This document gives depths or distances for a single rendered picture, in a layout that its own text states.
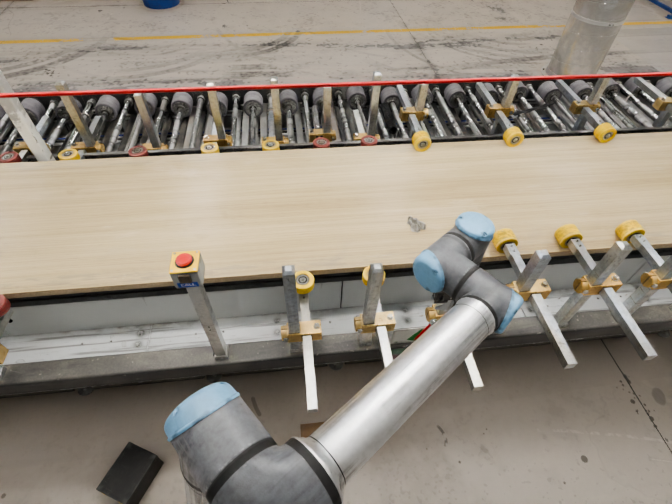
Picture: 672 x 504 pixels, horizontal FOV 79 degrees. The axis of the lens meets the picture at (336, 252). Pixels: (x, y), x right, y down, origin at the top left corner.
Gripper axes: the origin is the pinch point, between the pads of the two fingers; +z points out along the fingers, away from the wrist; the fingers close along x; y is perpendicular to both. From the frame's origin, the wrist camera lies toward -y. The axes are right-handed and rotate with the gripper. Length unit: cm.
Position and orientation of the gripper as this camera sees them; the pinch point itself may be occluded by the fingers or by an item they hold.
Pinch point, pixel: (448, 307)
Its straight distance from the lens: 127.2
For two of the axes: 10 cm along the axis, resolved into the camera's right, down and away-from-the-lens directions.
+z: -0.3, 6.5, 7.6
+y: -9.9, 0.7, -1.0
